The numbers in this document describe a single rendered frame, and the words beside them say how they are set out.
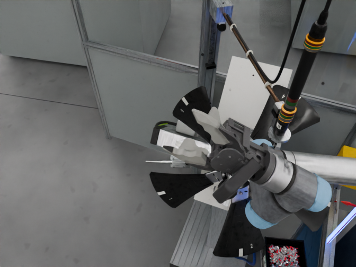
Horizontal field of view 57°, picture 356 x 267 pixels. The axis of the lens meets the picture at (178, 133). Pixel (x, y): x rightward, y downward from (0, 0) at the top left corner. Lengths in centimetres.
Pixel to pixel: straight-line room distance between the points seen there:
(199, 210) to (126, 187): 60
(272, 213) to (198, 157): 22
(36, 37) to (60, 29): 31
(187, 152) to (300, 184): 23
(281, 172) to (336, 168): 28
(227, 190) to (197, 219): 182
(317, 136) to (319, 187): 141
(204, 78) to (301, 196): 118
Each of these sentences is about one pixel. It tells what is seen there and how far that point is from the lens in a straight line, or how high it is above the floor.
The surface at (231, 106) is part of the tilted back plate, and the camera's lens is 149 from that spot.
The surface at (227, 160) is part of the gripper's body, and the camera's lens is 65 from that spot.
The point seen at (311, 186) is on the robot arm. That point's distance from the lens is 73.
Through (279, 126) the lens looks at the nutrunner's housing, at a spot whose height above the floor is 149.
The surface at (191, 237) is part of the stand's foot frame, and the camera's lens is 235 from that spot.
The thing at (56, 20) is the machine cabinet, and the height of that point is 56.
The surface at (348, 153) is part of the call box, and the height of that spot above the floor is 107.
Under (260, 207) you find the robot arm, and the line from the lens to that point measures 79.
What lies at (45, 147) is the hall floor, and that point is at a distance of 304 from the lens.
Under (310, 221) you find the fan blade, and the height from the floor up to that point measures 114.
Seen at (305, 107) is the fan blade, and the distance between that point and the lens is 125.
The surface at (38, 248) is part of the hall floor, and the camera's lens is 259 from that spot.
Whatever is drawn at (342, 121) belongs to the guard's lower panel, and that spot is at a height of 90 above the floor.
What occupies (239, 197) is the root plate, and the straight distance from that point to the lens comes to 134.
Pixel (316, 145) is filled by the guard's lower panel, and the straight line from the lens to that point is 219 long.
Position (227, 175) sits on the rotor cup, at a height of 120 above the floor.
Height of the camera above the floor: 226
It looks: 51 degrees down
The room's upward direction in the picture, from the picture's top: straight up
